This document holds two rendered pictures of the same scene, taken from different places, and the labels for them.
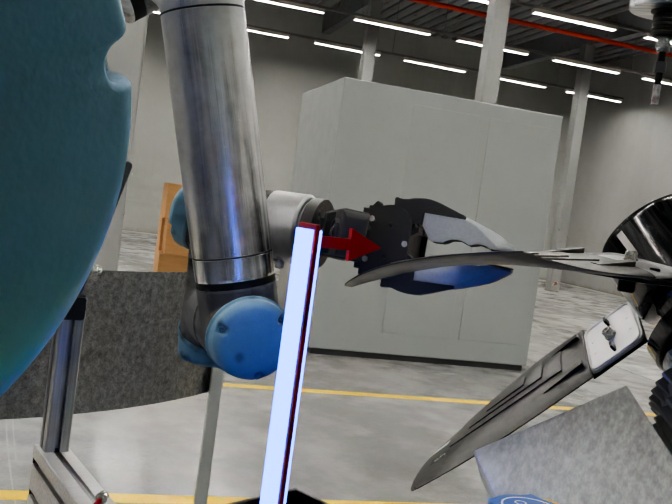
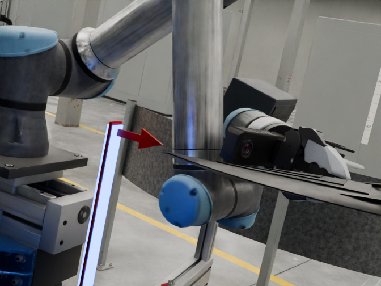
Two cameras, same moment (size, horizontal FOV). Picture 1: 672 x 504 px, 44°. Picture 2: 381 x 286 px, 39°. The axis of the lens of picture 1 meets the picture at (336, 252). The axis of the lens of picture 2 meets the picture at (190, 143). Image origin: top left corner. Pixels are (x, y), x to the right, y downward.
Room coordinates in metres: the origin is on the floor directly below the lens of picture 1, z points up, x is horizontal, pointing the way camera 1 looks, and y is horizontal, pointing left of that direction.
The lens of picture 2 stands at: (0.28, -0.52, 1.29)
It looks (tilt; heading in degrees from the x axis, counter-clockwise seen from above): 9 degrees down; 52
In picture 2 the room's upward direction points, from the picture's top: 12 degrees clockwise
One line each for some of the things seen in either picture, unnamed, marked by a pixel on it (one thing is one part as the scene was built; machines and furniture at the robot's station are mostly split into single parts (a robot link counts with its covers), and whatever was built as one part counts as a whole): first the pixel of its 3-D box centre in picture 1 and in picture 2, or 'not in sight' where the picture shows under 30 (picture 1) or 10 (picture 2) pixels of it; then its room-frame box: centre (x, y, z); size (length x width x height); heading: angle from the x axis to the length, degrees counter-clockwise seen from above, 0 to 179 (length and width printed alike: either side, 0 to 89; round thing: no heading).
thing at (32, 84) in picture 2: not in sight; (24, 61); (0.64, 0.49, 1.20); 0.13 x 0.12 x 0.14; 19
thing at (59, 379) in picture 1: (63, 371); (211, 215); (1.03, 0.32, 0.96); 0.03 x 0.03 x 0.20; 33
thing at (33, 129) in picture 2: not in sight; (11, 121); (0.63, 0.49, 1.09); 0.15 x 0.15 x 0.10
